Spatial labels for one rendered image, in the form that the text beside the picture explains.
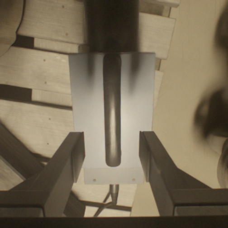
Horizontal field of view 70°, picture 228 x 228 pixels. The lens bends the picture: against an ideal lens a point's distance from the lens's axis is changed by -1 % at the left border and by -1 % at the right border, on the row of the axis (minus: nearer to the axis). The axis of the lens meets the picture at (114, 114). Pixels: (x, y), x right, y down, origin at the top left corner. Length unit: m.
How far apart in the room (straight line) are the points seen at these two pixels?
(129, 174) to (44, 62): 0.35
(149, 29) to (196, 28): 0.22
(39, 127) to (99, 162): 0.25
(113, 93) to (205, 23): 0.49
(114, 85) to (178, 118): 0.45
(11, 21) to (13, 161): 0.34
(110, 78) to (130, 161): 0.17
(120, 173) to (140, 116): 0.16
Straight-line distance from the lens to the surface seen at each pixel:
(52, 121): 0.49
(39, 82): 0.48
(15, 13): 0.48
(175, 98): 0.62
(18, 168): 0.50
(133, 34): 0.31
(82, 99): 0.28
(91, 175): 0.40
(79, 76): 0.28
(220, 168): 0.51
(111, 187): 0.48
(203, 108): 0.67
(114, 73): 0.22
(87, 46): 0.29
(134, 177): 0.40
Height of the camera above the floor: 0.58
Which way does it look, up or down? 75 degrees down
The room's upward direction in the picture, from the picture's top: 180 degrees counter-clockwise
